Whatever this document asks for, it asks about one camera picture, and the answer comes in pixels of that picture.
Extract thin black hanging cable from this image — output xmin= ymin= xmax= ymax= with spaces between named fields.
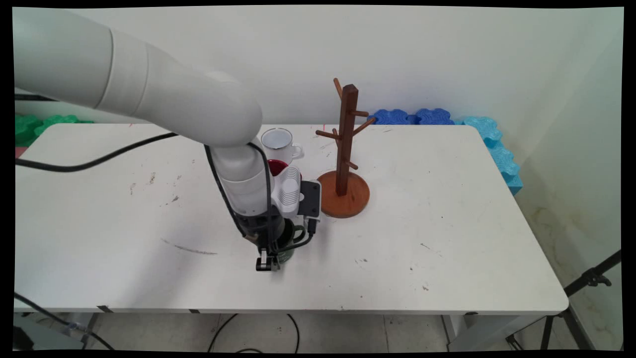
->
xmin=14 ymin=292 xmax=116 ymax=351

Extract thick black camera cable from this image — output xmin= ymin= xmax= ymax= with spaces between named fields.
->
xmin=14 ymin=132 xmax=318 ymax=254

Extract light blue foam mat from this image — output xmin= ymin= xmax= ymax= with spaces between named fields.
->
xmin=454 ymin=116 xmax=524 ymax=196

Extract black tripod stand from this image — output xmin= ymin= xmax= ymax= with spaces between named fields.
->
xmin=506 ymin=250 xmax=622 ymax=352

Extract dark blue foam mat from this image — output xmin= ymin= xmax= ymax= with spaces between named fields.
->
xmin=367 ymin=108 xmax=416 ymax=125
xmin=414 ymin=108 xmax=456 ymax=125

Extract brown wooden mug tree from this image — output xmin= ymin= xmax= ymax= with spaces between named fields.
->
xmin=316 ymin=78 xmax=377 ymax=219

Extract red enamel mug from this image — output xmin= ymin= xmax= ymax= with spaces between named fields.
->
xmin=267 ymin=159 xmax=303 ymax=182

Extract black looped floor cable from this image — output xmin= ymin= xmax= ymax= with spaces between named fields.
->
xmin=207 ymin=313 xmax=301 ymax=354

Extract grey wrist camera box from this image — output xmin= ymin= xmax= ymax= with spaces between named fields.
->
xmin=298 ymin=180 xmax=322 ymax=221

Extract green enamel mug white print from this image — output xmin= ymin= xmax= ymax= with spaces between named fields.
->
xmin=276 ymin=224 xmax=307 ymax=266

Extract grey metal table leg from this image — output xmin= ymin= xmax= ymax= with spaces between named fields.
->
xmin=79 ymin=311 xmax=113 ymax=350

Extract green foam mat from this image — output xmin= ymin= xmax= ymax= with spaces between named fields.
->
xmin=15 ymin=114 xmax=95 ymax=148

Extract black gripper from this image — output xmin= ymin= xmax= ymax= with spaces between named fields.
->
xmin=238 ymin=205 xmax=295 ymax=272

